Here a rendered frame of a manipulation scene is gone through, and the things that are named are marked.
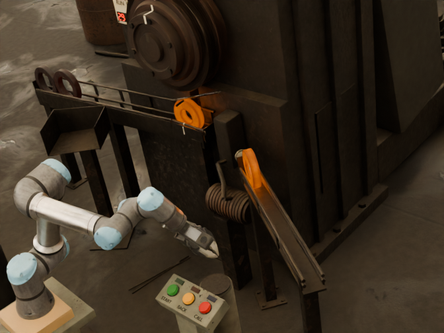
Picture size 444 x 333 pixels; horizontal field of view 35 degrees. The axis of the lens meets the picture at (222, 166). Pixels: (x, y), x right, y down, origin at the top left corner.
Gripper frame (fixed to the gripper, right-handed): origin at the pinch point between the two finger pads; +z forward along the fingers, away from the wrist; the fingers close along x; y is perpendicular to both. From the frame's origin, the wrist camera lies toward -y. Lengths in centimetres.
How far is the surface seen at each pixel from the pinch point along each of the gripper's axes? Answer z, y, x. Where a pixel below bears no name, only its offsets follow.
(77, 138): -15, 122, -25
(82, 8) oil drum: 15, 351, -156
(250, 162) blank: 2.9, 17.6, -39.4
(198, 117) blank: -1, 63, -54
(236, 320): 28.0, 5.5, 12.6
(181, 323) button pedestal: 5.9, 3.4, 25.3
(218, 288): 12.0, 4.4, 7.8
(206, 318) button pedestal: 2.2, -11.1, 20.5
